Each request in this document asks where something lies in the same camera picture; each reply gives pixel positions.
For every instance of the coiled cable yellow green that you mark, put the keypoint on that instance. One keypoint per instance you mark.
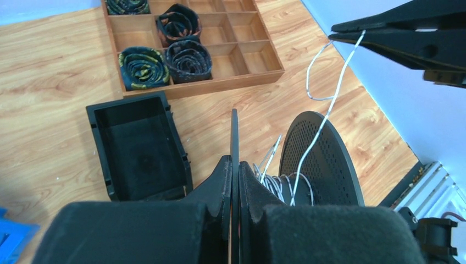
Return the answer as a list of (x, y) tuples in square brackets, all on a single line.
[(143, 68)]

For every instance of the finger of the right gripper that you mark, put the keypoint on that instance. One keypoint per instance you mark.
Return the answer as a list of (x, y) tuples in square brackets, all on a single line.
[(411, 16), (439, 54)]

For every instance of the black plastic bin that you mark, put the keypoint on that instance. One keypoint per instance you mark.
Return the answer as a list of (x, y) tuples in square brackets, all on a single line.
[(140, 151)]

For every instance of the blue plastic bin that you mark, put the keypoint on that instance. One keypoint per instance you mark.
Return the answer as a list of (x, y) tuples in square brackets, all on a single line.
[(14, 238)]

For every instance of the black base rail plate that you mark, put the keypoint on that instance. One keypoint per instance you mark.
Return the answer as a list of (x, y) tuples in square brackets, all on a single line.
[(403, 185)]

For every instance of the black cable spool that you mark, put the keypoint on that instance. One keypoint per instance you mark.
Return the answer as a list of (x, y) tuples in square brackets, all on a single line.
[(317, 170)]

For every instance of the wooden compartment tray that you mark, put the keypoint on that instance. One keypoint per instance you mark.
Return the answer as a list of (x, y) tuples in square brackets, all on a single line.
[(233, 32)]

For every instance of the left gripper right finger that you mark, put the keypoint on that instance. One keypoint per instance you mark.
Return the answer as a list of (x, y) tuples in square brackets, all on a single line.
[(272, 232)]

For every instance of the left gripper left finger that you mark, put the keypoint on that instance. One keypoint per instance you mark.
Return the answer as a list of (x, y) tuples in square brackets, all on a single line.
[(193, 229)]

